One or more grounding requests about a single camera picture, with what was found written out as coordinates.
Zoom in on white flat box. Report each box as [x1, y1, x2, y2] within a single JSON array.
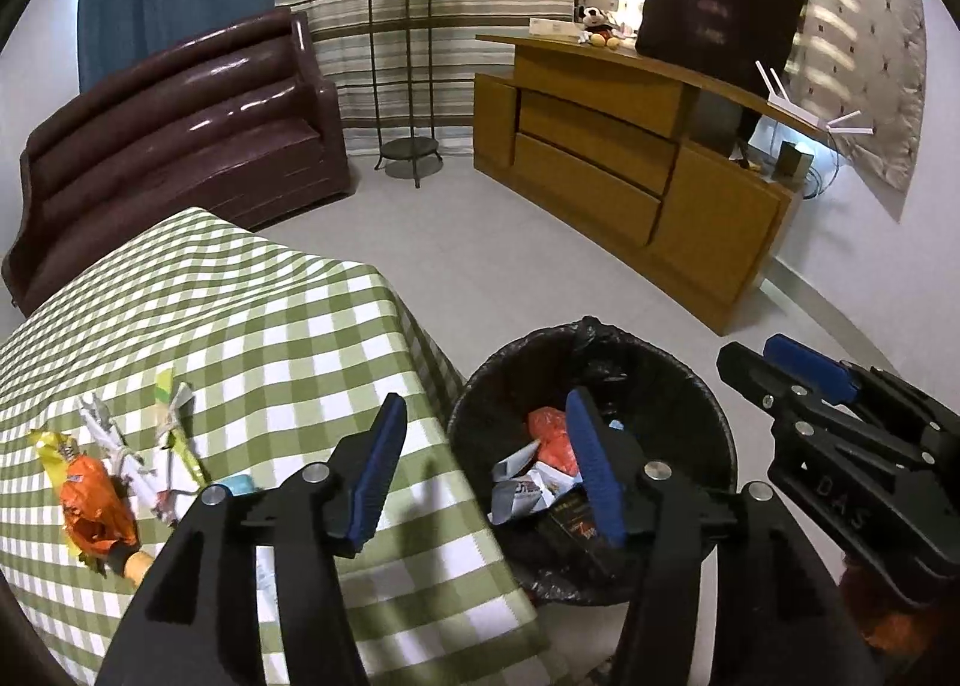
[[529, 17, 586, 44]]

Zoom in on small grey box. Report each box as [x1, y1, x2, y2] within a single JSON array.
[[776, 140, 815, 186]]

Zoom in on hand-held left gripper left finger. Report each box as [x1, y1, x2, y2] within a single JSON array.
[[97, 392, 410, 686]]

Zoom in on green checked tablecloth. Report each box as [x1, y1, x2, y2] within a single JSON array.
[[0, 206, 571, 686]]

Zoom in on green yellow wrapper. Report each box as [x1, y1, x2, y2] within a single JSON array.
[[152, 369, 211, 488]]

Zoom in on wooden cabinet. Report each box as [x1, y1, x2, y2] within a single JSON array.
[[472, 32, 815, 338]]

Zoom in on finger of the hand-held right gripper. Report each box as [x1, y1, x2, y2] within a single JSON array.
[[763, 335, 960, 433], [716, 341, 826, 439]]

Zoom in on white packet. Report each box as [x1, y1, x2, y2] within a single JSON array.
[[489, 442, 584, 526]]

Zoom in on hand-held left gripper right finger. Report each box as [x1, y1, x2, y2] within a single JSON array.
[[564, 388, 882, 686]]

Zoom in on orange crumpled wrapper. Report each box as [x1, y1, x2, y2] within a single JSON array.
[[61, 457, 140, 567]]

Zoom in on black lined waste bin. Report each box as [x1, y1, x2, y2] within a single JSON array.
[[444, 317, 740, 608]]

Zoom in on beige patterned curtain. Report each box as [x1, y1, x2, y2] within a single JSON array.
[[577, 0, 927, 222]]

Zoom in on person's right forearm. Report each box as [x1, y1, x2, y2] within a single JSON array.
[[836, 555, 960, 664]]

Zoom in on black metal plant stand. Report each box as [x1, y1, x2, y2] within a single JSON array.
[[366, 0, 442, 190]]

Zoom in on white router with antennas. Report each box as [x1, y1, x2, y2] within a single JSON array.
[[754, 59, 863, 136]]

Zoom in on silver wrapper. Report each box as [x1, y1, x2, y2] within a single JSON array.
[[79, 393, 181, 526]]

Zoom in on dark brown leather sofa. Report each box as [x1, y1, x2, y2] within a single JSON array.
[[0, 7, 353, 318]]

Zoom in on black packet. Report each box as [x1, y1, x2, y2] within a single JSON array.
[[536, 487, 625, 561]]

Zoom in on mouse plush toy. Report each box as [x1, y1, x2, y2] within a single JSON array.
[[574, 5, 623, 51]]

